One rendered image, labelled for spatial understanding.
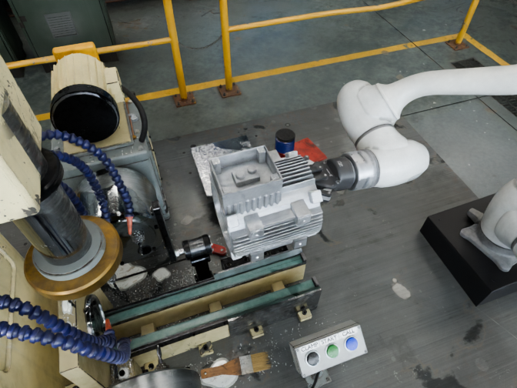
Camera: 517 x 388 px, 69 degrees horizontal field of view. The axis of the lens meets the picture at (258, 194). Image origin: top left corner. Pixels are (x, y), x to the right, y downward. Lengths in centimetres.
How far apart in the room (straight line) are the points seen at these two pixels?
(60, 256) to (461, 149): 291
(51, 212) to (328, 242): 99
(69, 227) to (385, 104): 71
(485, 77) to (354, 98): 27
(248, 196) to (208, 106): 261
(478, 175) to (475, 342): 188
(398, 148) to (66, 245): 70
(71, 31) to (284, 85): 191
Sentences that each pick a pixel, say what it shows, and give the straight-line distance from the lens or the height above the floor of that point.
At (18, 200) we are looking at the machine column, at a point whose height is 160.
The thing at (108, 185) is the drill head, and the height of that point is 116.
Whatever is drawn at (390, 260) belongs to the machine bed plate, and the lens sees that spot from 143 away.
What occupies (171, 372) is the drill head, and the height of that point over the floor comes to 114.
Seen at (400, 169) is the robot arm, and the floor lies 136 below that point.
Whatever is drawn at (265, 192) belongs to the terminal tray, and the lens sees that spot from 73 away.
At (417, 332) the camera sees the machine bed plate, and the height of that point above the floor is 80.
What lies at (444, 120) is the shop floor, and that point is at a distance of 348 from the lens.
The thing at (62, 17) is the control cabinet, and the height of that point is 48.
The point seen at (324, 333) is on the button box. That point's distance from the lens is 98.
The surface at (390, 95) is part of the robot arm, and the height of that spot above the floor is 144.
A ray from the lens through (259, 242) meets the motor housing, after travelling 78.
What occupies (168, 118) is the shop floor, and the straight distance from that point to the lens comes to 323.
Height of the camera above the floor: 198
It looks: 50 degrees down
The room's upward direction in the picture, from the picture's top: straight up
